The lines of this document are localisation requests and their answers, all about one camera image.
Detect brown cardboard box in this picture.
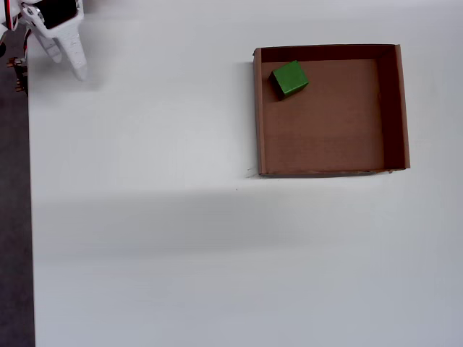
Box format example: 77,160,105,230
252,43,412,179

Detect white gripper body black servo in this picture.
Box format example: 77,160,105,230
37,0,86,38

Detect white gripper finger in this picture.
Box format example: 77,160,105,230
20,2,64,65
53,21,88,82

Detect green cube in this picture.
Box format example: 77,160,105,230
269,59,310,102

